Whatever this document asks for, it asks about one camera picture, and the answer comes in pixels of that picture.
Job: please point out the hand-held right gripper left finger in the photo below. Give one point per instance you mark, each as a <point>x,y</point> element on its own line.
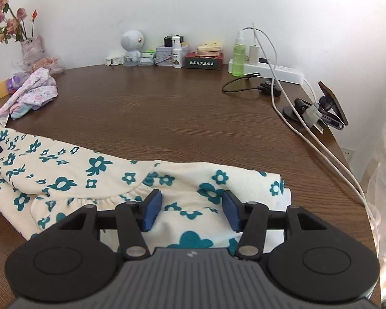
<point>152,210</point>

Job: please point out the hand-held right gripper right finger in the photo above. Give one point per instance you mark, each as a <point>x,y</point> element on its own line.
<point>232,210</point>

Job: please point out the cream teal floral top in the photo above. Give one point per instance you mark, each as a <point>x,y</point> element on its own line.
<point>83,173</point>

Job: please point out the yellow cup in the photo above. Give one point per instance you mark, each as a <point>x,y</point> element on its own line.
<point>0,90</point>

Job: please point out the purple packet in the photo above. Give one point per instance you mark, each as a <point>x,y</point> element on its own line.
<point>17,82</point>

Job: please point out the pink floral garment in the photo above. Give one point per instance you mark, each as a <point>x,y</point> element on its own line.
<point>35,93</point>

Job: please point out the clear plastic bag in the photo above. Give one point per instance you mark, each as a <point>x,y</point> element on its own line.
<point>53,64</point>

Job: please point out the white wrapped vase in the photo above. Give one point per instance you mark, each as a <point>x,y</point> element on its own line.
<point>32,50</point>

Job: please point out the black phone holder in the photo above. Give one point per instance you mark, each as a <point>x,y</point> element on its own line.
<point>292,111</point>

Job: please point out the dried pink rose bouquet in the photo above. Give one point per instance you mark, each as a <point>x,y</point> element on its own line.
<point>9,22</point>

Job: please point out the white power plug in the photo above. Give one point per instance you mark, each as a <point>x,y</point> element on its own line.
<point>313,116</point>

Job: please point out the white power strip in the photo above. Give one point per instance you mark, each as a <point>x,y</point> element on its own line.
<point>286,72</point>

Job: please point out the smartphone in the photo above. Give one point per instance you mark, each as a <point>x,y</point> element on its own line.
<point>334,103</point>

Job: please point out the black box with white label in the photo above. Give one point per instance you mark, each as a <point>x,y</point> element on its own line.
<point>203,62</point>

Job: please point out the green spray bottle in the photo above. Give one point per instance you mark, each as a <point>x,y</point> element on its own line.
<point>239,59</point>

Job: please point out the white spray bottle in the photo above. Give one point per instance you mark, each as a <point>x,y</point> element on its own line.
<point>177,56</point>

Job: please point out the green white small box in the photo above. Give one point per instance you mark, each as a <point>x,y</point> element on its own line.
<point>149,53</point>

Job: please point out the white charger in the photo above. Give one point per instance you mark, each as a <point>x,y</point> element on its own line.
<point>254,54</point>

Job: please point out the yellow packet stack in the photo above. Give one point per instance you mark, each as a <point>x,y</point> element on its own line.
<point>209,48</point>

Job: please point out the white robot toy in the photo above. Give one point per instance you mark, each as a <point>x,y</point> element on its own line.
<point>132,43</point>

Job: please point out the black small box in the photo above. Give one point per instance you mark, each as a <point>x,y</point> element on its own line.
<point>169,41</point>

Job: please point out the white wall socket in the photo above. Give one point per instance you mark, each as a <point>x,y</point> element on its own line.
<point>348,153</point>

